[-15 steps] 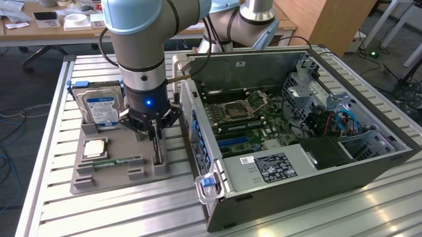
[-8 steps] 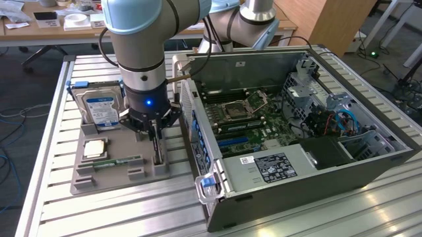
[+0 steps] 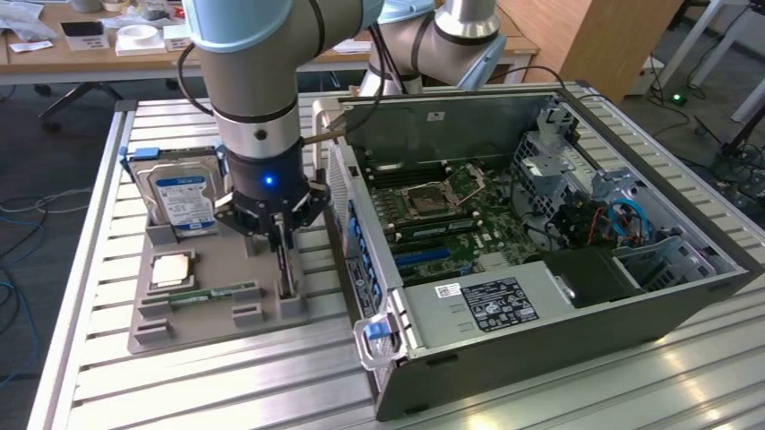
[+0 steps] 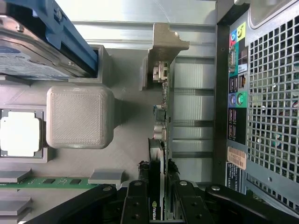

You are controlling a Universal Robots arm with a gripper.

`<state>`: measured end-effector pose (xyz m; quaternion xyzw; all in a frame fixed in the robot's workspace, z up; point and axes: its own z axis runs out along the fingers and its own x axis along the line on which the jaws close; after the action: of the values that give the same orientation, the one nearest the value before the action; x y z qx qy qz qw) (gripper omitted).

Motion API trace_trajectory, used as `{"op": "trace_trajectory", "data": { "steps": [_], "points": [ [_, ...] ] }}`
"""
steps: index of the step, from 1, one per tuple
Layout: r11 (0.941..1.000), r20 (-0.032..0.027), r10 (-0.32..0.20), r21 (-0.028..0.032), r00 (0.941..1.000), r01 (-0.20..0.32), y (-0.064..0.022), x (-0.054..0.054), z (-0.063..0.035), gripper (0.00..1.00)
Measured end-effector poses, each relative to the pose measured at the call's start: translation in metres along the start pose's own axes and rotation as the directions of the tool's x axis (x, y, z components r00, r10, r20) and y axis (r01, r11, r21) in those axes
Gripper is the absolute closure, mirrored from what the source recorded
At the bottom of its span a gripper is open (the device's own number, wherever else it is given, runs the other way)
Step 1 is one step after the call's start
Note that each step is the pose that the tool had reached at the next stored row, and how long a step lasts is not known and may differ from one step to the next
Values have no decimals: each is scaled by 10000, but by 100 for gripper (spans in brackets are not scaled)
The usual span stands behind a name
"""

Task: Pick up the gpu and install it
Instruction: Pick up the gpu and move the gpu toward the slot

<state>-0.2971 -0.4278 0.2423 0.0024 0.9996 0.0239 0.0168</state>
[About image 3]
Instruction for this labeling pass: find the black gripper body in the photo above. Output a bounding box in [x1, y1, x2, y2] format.
[229, 141, 312, 235]

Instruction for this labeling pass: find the low-profile Nvidia graphics card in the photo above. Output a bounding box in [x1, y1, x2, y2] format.
[273, 244, 300, 300]

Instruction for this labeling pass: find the hard disk in blue caddy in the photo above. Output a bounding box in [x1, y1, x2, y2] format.
[119, 142, 233, 235]

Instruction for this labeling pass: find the silver CPU chip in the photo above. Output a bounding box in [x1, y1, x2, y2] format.
[149, 252, 194, 288]

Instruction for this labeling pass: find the green RAM stick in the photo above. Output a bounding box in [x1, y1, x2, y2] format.
[169, 282, 257, 304]
[394, 218, 481, 239]

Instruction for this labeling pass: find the CPU socket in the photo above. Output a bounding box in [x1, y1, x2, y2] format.
[401, 181, 462, 220]

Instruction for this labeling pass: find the blue expansion slot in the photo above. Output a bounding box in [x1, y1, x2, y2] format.
[393, 247, 454, 266]

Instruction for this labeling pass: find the grey plastic parts rack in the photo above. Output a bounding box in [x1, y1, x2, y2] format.
[126, 214, 313, 354]

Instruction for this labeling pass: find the green Dell motherboard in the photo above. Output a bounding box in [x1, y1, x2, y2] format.
[357, 150, 555, 286]

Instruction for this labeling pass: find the stack of white papers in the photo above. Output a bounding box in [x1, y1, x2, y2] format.
[334, 38, 373, 56]

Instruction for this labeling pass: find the grey power supply unit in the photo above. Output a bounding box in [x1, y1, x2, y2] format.
[404, 262, 579, 351]

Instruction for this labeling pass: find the white labelled box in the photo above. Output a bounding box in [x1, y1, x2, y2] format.
[162, 24, 194, 53]

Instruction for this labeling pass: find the black office chair base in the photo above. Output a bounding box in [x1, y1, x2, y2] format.
[35, 80, 125, 133]

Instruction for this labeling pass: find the perforated metal drive cage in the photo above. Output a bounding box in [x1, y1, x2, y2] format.
[510, 100, 600, 216]

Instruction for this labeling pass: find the black and white box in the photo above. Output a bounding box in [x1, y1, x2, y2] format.
[59, 21, 111, 52]

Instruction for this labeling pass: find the wooden desk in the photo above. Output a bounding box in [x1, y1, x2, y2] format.
[291, 21, 542, 90]
[0, 0, 217, 98]

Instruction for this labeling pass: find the open dark grey PC case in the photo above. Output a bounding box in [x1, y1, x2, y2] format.
[312, 87, 765, 423]

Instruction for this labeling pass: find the clear plastic bag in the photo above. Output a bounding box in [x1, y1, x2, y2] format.
[0, 2, 59, 42]

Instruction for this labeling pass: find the metal disk bay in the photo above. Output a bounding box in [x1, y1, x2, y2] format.
[611, 235, 719, 292]

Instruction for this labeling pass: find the wooden cabinet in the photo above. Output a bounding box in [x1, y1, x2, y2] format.
[498, 0, 687, 105]

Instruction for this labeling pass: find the white box with red button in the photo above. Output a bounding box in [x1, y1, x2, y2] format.
[637, 56, 667, 98]

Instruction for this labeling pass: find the black tripod stand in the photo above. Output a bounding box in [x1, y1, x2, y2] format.
[696, 114, 765, 189]

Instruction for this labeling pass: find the white square base plate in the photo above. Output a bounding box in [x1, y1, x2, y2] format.
[114, 35, 169, 58]

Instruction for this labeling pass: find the silver metal bracket plate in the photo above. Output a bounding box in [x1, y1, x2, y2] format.
[518, 156, 567, 180]

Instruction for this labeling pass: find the blue floor cable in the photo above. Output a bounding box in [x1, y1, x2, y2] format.
[0, 214, 47, 386]

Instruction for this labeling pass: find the black cable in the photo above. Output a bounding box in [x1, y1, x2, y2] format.
[489, 65, 621, 105]

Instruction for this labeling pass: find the blue SATA wire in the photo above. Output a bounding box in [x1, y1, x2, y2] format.
[607, 196, 655, 246]

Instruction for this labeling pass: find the white table frame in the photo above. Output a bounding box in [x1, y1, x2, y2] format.
[651, 0, 765, 90]

